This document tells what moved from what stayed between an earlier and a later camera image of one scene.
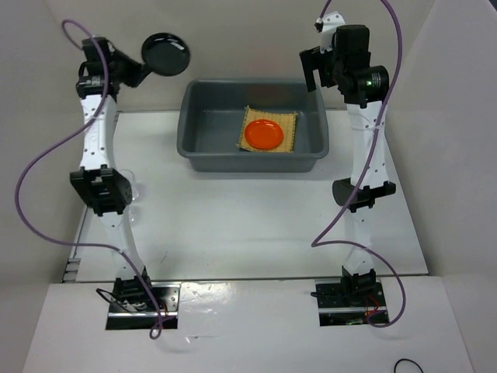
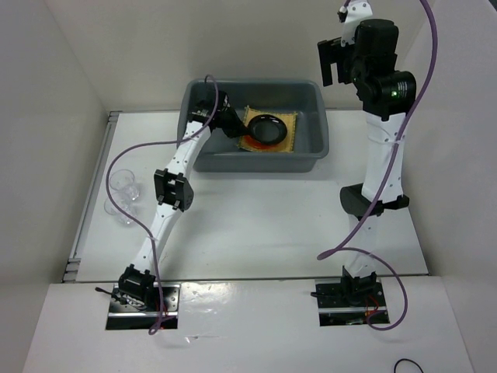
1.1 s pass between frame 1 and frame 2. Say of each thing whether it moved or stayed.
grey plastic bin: stayed
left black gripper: moved
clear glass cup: stayed
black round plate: moved
